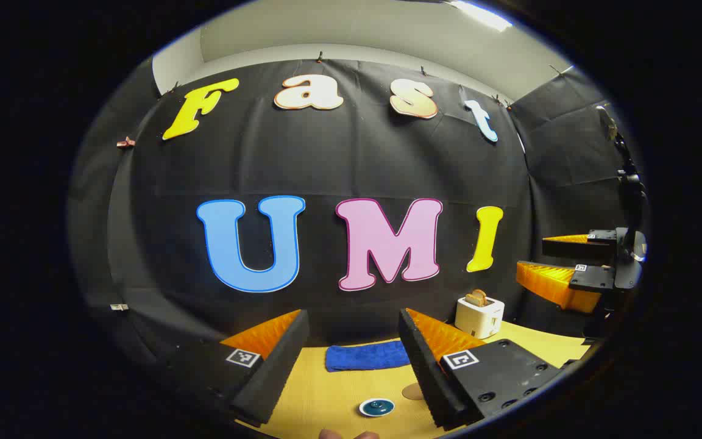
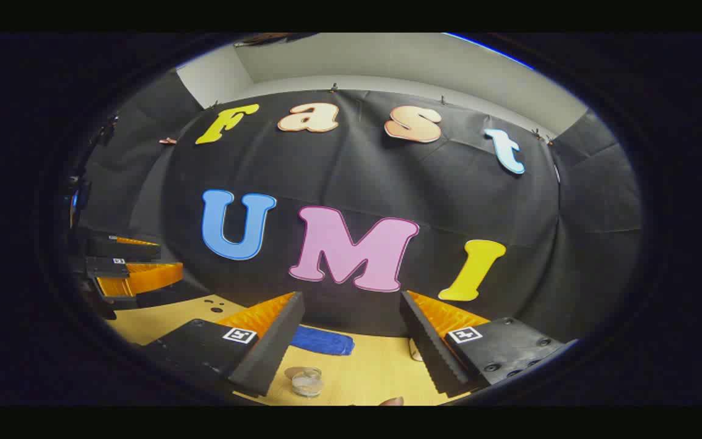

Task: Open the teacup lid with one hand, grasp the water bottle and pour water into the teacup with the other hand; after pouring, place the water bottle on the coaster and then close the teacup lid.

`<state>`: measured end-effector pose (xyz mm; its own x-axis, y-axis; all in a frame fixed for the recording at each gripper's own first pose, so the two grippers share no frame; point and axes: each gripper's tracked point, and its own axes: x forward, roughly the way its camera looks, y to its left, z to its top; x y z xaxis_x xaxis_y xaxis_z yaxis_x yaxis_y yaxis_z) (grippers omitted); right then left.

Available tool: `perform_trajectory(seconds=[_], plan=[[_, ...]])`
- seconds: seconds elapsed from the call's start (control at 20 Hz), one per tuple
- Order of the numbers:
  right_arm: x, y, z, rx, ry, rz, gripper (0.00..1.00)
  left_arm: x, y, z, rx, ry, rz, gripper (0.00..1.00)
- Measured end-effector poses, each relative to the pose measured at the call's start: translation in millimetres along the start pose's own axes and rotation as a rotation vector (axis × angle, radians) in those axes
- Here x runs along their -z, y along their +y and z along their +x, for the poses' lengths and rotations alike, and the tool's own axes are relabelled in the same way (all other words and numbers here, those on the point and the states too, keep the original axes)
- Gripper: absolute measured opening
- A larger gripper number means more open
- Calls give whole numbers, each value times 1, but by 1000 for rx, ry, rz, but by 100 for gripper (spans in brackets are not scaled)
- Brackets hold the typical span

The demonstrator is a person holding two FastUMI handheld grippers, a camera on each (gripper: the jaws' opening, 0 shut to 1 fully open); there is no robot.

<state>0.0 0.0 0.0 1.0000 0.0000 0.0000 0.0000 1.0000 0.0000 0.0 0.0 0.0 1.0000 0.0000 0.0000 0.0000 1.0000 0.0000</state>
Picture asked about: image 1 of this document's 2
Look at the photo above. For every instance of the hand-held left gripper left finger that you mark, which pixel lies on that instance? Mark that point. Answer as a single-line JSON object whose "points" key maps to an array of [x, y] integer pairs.
{"points": [[278, 372]]}

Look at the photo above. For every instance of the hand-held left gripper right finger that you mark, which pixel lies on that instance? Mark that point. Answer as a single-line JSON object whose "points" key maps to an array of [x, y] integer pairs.
{"points": [[430, 378]]}

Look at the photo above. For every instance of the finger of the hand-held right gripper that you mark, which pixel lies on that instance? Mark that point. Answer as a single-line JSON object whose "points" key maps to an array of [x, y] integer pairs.
{"points": [[576, 249], [592, 279]]}

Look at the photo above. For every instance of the round brown coaster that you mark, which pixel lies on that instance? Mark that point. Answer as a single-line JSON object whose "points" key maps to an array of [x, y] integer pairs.
{"points": [[413, 392]]}

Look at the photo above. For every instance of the dark teal teacup lid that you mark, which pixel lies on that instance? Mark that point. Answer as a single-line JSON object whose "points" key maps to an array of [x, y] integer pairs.
{"points": [[378, 407]]}

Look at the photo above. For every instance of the blue towel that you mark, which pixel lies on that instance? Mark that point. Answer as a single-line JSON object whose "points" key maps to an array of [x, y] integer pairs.
{"points": [[366, 356]]}

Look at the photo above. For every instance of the white toaster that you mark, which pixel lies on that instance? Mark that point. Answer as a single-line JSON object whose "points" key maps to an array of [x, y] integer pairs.
{"points": [[479, 320]]}

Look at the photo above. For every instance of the toasted bread slice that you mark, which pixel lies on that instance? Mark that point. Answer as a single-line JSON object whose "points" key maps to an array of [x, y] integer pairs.
{"points": [[478, 298]]}

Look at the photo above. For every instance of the white clip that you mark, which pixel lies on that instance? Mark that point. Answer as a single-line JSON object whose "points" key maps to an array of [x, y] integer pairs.
{"points": [[119, 307]]}

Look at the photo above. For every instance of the black backdrop cloth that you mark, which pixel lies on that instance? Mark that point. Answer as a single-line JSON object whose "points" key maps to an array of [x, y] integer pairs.
{"points": [[326, 158]]}

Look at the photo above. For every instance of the red clip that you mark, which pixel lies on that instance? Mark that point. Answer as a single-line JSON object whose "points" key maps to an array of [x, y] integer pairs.
{"points": [[125, 143]]}

